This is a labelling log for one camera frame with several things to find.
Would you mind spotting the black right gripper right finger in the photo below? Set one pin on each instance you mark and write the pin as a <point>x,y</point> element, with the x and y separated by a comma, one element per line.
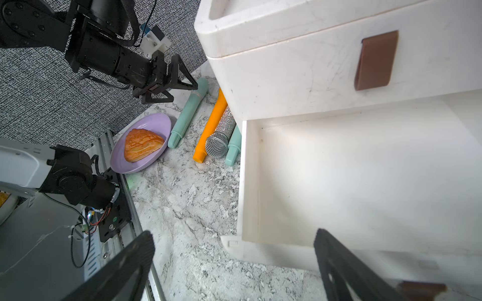
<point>341,271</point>

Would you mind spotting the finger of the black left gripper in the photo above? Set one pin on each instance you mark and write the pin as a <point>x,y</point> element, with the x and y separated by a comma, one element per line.
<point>158,96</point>
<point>178,76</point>

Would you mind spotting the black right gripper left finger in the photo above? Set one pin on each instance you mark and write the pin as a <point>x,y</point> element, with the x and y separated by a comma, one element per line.
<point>122,278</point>

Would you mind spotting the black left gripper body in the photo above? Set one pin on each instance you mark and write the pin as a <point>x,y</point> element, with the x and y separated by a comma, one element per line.
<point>151,78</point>

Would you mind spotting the mint green microphone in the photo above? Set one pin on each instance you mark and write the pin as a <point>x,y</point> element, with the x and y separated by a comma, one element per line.
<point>234,147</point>
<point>179,130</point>

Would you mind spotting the orange microphone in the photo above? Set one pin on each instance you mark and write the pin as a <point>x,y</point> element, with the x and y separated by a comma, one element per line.
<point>213,120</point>

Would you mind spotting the white drawer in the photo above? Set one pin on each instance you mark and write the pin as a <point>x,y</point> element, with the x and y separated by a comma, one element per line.
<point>438,52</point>
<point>398,184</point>

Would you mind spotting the white top drawer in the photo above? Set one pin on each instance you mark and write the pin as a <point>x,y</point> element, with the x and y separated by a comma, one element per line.
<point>438,52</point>

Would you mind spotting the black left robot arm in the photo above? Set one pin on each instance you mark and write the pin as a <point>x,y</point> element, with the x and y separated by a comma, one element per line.
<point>104,36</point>

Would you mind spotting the white drawer cabinet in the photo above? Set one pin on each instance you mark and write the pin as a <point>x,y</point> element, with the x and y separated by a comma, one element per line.
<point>229,27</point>

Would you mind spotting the purple plate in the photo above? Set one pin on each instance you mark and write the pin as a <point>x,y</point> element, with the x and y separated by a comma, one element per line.
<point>157,123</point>

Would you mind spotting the orange pastry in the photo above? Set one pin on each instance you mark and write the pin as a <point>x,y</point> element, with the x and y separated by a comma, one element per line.
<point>140,143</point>

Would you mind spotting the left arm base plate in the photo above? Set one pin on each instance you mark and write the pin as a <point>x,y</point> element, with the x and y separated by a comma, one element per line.
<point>120,214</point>

